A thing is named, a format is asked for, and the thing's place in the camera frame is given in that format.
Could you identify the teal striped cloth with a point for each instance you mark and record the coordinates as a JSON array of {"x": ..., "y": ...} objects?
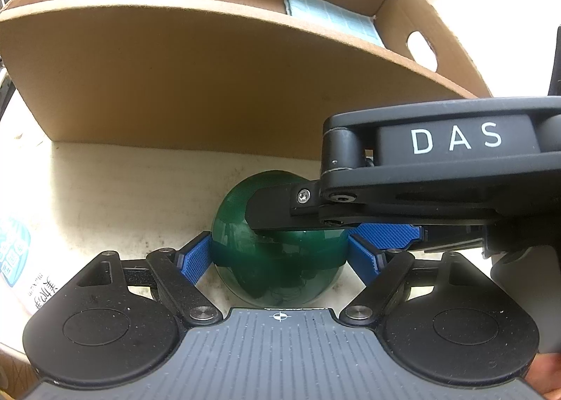
[{"x": 331, "y": 16}]

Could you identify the brown cardboard box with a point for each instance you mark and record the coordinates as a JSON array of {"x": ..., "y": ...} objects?
[{"x": 226, "y": 75}]

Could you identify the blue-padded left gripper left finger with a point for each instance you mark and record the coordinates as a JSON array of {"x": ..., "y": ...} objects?
[{"x": 176, "y": 273}]

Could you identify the dark green ball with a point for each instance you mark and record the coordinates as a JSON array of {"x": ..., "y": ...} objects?
[{"x": 274, "y": 269}]

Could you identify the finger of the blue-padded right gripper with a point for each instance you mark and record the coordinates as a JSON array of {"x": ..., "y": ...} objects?
[
  {"x": 389, "y": 236},
  {"x": 285, "y": 207}
]

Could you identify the pink blue cream tube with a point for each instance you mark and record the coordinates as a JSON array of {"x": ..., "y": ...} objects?
[{"x": 17, "y": 263}]

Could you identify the person's right hand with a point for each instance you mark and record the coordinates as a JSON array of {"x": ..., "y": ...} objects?
[{"x": 544, "y": 375}]

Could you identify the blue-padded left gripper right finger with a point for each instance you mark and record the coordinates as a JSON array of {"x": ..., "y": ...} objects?
[{"x": 384, "y": 275}]

